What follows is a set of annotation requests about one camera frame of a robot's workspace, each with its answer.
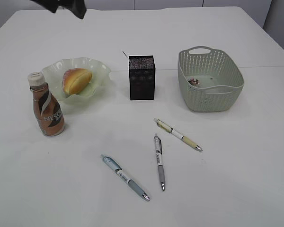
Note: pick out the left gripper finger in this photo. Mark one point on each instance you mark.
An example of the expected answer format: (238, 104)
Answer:
(77, 7)
(50, 5)

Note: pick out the orange bread roll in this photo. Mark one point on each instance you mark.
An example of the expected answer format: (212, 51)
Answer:
(75, 80)

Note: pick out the brown coffee bottle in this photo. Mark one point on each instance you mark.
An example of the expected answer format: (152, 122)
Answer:
(46, 108)

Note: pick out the small paper ball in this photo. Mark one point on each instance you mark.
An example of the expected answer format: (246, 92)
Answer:
(194, 82)

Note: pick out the beige and white pen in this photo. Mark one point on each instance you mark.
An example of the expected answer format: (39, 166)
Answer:
(177, 134)

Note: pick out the blue-grey pen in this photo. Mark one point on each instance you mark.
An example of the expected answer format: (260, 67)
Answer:
(125, 177)

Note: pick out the grey pen with clip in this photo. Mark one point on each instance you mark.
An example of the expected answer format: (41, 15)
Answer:
(158, 152)

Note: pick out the green wavy glass plate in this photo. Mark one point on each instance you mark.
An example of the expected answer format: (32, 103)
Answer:
(54, 74)

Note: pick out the black mesh pen holder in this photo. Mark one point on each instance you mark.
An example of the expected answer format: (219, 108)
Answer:
(142, 77)

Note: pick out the grey-green plastic basket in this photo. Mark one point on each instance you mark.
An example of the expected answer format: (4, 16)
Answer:
(221, 81)

